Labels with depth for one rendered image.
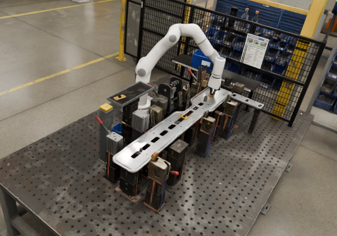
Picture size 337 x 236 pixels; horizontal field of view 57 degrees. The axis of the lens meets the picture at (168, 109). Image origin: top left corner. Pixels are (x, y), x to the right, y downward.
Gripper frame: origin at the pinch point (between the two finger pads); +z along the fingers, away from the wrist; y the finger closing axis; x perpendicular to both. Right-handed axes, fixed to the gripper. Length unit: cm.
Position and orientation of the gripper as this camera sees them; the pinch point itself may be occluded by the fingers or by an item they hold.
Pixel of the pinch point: (212, 92)
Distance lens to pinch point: 267.8
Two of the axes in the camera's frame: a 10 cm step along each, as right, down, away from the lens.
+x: 5.5, -3.8, 7.4
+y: 8.2, 3.9, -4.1
